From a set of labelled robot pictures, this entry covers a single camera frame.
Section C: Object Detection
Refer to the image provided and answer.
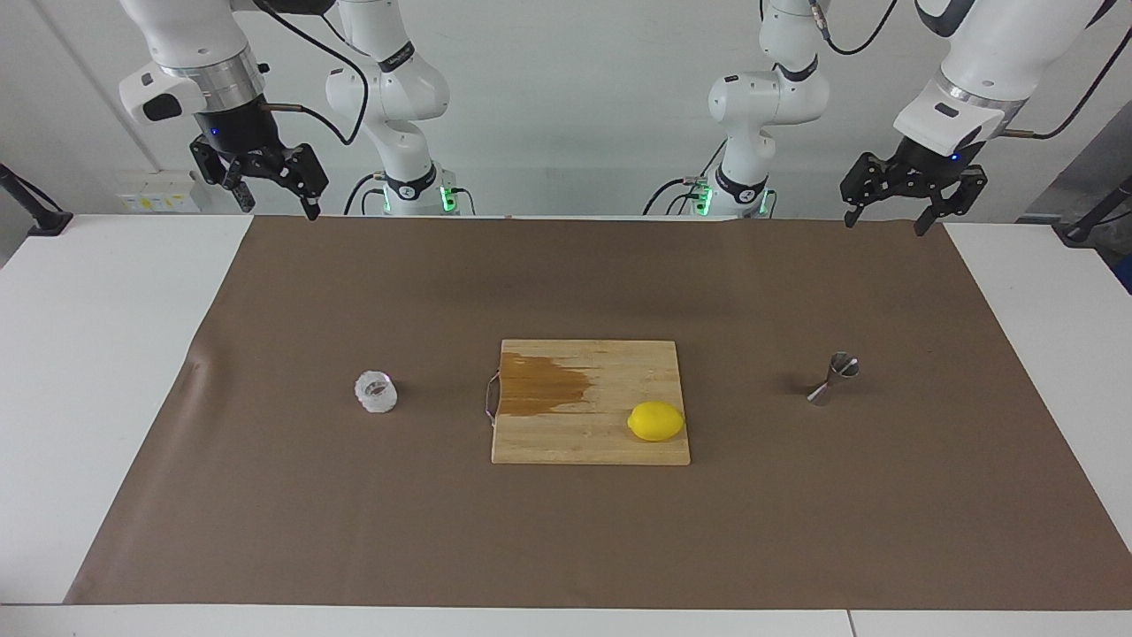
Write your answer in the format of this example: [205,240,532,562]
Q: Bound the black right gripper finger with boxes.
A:
[189,140,257,214]
[264,142,331,222]

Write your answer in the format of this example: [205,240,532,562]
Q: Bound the white wall socket box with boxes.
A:
[118,171,200,213]

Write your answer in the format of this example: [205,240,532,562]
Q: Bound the wooden cutting board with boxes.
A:
[491,340,692,466]

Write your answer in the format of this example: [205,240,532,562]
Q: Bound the yellow lemon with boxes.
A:
[627,401,686,442]

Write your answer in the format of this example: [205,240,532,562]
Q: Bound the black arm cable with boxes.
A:
[252,0,371,147]
[809,0,1132,141]

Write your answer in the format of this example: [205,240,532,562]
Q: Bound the steel cocktail jigger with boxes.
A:
[807,352,860,407]

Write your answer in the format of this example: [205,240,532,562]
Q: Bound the brown paper table mat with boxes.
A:
[64,215,1132,611]

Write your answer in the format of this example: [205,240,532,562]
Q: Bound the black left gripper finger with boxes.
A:
[839,153,914,229]
[914,166,990,237]

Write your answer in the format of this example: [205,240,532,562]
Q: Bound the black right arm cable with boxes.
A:
[252,0,371,147]

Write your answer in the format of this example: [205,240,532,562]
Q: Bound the dark gray panel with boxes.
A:
[1021,102,1132,222]

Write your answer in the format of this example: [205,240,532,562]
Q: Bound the black base cables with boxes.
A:
[343,173,390,216]
[643,137,726,216]

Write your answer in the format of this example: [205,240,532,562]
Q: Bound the small clear glass cup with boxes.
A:
[354,369,398,415]

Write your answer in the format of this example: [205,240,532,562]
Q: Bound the black right base cables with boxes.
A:
[343,173,390,216]

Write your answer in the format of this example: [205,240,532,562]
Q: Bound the black left base cables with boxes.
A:
[643,137,726,216]

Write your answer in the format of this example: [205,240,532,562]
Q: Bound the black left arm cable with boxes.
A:
[809,0,1132,141]

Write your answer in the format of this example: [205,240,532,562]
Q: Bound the black clamp stand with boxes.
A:
[0,164,73,237]
[1057,175,1132,249]

